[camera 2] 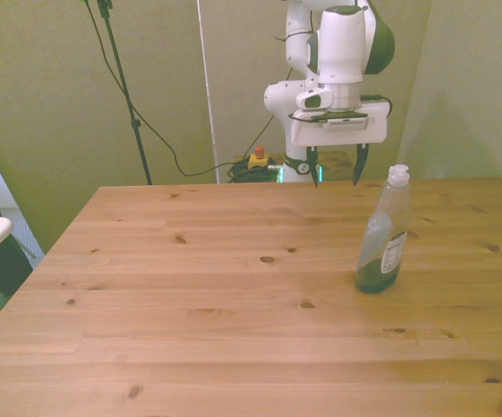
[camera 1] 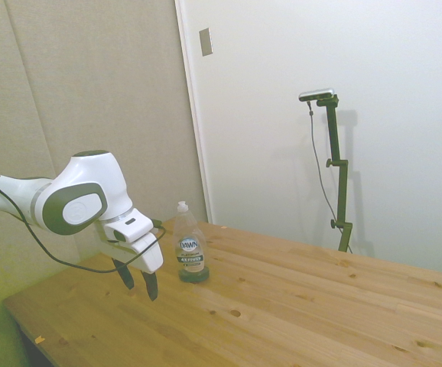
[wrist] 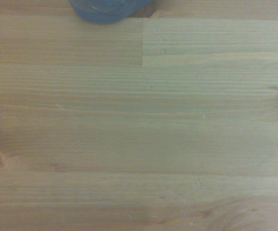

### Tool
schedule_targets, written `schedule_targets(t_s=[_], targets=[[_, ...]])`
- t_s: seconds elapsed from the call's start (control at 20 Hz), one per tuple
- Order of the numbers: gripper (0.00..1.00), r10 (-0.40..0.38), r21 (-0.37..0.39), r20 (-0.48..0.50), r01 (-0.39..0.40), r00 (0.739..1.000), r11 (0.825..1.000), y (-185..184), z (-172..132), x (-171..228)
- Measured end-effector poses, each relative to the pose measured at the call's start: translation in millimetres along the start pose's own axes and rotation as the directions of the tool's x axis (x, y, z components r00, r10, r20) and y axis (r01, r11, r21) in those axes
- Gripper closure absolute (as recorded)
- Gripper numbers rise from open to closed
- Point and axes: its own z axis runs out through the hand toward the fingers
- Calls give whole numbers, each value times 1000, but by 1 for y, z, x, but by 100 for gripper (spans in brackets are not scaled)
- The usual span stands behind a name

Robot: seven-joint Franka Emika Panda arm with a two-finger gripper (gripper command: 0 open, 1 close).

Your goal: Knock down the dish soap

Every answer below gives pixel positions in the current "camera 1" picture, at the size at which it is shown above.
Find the dark green camera stand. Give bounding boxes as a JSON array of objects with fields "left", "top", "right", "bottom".
[{"left": 316, "top": 94, "right": 355, "bottom": 253}]

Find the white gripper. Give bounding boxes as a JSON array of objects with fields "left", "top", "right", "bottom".
[{"left": 93, "top": 221, "right": 164, "bottom": 302}]

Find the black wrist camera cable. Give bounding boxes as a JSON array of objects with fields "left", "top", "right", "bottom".
[{"left": 0, "top": 168, "right": 166, "bottom": 274}]

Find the clear Dawn dish soap bottle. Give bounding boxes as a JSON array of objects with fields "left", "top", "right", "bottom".
[{"left": 174, "top": 200, "right": 211, "bottom": 284}]

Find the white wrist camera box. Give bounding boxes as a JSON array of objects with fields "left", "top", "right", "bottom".
[{"left": 103, "top": 209, "right": 155, "bottom": 244}]

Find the white door frame strip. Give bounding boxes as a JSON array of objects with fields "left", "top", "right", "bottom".
[{"left": 173, "top": 0, "right": 214, "bottom": 225}]

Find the silver exterior camera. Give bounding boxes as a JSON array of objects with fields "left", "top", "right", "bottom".
[{"left": 298, "top": 87, "right": 336, "bottom": 102}]

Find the grey wall switch plate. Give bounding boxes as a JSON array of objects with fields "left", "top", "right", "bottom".
[{"left": 198, "top": 27, "right": 214, "bottom": 57}]

